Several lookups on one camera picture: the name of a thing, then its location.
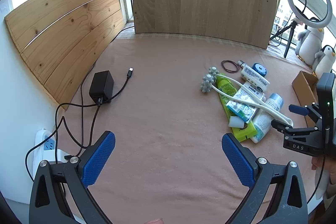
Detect black usb cable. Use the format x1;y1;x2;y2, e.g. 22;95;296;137
25;66;134;183

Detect brown hair ties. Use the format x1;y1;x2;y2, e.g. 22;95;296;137
220;60;240;74

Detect person's right hand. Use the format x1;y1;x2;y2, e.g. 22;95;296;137
311;156;336;184

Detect white power strip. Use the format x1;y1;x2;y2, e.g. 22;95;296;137
32;129;55;178

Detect blue-white packet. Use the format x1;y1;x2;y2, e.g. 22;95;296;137
226;88;257;123

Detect black power adapter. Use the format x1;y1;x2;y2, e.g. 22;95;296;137
89;71;114;105

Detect white massage roller grey balls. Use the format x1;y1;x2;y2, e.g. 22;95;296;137
201;67;293;126

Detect green tube bottle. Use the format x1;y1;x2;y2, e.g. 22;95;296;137
216;78;256;142

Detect white bottle light-blue cap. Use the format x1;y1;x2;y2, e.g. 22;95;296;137
251;93;284;143

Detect white wall charger plug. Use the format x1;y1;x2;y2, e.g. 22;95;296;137
51;149;69;164

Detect blue round lid tin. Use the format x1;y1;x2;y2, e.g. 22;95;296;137
252;63;267;77

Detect white eraser block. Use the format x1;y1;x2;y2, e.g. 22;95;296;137
228;116;245;129

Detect large plush penguin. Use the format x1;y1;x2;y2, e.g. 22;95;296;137
295;26;324;66

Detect small pink white tube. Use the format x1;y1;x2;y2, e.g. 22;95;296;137
244;82;266;102

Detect patterned white tissue pack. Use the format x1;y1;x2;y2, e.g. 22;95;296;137
241;65;270;92

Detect pine slat board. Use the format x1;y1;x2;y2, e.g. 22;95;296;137
5;0;125;104

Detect white ring light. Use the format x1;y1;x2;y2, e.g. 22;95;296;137
288;0;333;28

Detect cardboard box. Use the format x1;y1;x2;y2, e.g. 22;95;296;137
291;70;322;128

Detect small plush penguin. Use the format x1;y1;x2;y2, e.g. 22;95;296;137
313;45;335;79

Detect black tripod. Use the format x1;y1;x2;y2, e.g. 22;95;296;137
269;20;298;58

